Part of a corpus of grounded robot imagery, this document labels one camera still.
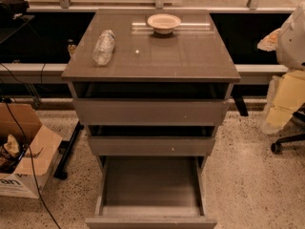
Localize crumpled snack bags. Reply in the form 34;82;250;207
0;135;23;173

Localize black cable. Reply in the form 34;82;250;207
0;62;62;229

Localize small yellow bottle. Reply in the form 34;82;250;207
68;39;76;55

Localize black bag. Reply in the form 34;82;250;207
0;0;30;21

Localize black table leg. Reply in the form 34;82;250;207
53;122;83;180

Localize grey top drawer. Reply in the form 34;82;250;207
70;82;232;126

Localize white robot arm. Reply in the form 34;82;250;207
257;2;305;134

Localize grey middle drawer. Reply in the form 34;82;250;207
89;126;215;156

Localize grey drawer cabinet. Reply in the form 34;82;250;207
62;9;240;162

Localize black office chair base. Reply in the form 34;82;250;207
270;110;305;155

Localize clear plastic water bottle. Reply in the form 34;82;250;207
92;30;115;66

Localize cardboard box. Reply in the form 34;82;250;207
0;103;62;198

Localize white paper bowl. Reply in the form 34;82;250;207
147;14;181;34

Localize grey drawer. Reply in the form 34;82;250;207
86;156;216;229
70;82;232;126
89;126;215;156

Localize grey bottom drawer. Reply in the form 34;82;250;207
86;156;216;229

